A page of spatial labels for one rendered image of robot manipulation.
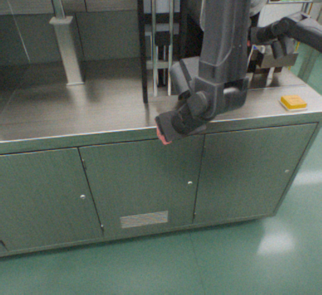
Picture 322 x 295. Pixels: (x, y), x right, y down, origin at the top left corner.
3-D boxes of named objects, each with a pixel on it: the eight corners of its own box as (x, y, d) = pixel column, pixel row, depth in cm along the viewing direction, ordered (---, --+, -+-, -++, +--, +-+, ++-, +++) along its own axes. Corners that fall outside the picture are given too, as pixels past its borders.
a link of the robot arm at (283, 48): (305, 12, 82) (286, 19, 80) (313, 46, 85) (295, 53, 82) (277, 24, 94) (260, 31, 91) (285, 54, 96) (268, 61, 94)
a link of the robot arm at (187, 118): (199, 123, 44) (225, 115, 47) (186, 88, 45) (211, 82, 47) (184, 132, 51) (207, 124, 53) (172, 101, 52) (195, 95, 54)
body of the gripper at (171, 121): (155, 116, 57) (166, 105, 50) (193, 105, 60) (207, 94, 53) (165, 143, 56) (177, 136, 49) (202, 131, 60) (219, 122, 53)
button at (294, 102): (288, 110, 97) (290, 104, 96) (279, 100, 102) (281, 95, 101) (305, 108, 98) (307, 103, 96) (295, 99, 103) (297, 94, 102)
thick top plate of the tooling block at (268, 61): (260, 68, 110) (264, 55, 106) (228, 37, 140) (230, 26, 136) (294, 65, 112) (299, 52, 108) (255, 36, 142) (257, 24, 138)
